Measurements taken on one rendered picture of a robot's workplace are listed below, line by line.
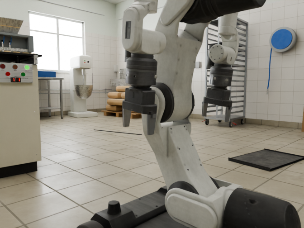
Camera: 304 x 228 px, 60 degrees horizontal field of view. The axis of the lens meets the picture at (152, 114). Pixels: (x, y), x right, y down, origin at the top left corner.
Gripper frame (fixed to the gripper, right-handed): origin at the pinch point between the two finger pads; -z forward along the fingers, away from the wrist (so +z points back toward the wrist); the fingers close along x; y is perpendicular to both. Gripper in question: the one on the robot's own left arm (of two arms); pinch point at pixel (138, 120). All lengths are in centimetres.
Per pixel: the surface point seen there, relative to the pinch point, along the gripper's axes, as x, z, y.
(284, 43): 99, 62, -409
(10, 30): 230, 38, -41
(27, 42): 224, 28, -55
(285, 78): 92, 8, -422
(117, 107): 419, -93, -331
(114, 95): 429, -65, -329
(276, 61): 112, 34, -423
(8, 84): 151, -6, -13
